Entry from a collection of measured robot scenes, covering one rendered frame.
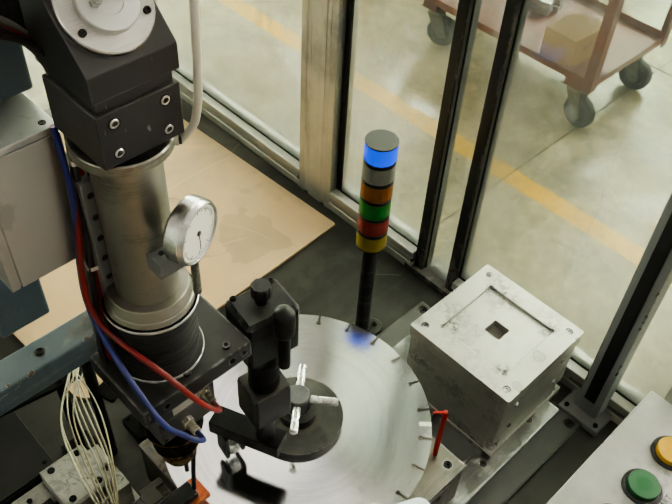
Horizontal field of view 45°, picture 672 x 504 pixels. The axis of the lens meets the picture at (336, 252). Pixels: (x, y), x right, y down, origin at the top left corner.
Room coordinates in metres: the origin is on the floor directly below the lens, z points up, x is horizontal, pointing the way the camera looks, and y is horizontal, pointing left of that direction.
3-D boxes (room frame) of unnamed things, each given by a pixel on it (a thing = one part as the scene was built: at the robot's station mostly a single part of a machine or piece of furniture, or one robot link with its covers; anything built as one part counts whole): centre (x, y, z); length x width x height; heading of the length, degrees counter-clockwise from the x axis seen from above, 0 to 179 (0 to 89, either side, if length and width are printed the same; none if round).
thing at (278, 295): (0.47, 0.06, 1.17); 0.06 x 0.05 x 0.20; 128
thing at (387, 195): (0.83, -0.05, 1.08); 0.05 x 0.04 x 0.03; 47
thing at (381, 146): (0.83, -0.05, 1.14); 0.05 x 0.04 x 0.03; 47
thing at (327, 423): (0.54, 0.03, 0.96); 0.11 x 0.11 x 0.03
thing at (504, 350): (0.74, -0.24, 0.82); 0.18 x 0.18 x 0.15; 47
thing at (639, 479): (0.50, -0.40, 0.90); 0.04 x 0.04 x 0.02
